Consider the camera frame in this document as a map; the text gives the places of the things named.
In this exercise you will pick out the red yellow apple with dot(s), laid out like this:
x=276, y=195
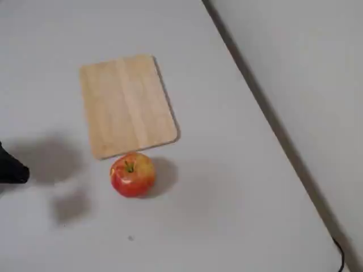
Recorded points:
x=133, y=181

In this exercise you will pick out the light wooden board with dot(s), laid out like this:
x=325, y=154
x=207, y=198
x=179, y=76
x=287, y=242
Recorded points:
x=127, y=105

